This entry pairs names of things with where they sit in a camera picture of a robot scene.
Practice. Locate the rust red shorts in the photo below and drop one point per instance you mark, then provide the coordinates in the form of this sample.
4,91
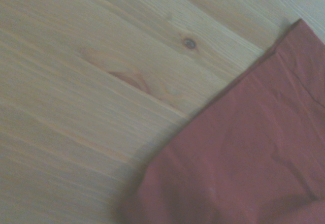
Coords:
241,158

